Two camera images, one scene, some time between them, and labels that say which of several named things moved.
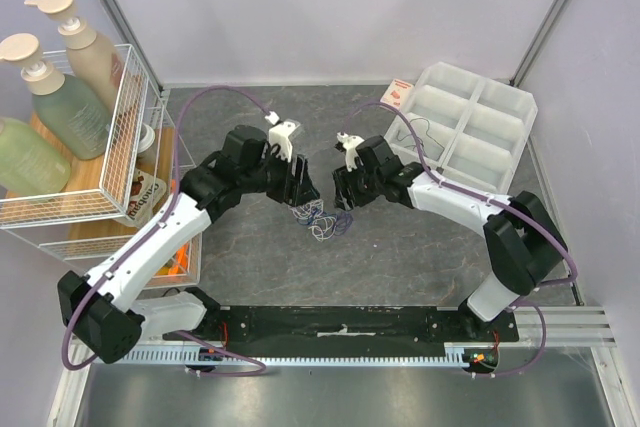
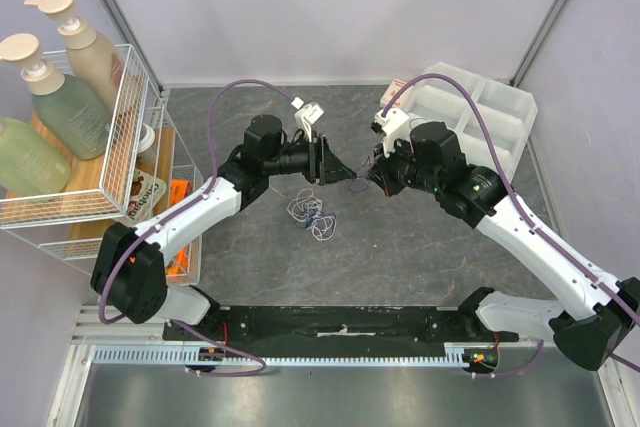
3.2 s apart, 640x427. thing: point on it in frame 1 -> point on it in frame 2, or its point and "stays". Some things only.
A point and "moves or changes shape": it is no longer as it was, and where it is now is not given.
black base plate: x=348 y=327 stays
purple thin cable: x=343 y=221 moves or changes shape
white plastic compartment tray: x=470 y=125 stays
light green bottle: x=30 y=163 stays
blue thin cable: x=328 y=222 stays
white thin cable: x=323 y=226 stays
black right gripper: x=353 y=186 -> x=382 y=172
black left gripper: x=294 y=189 -> x=323 y=166
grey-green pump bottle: x=69 y=109 stays
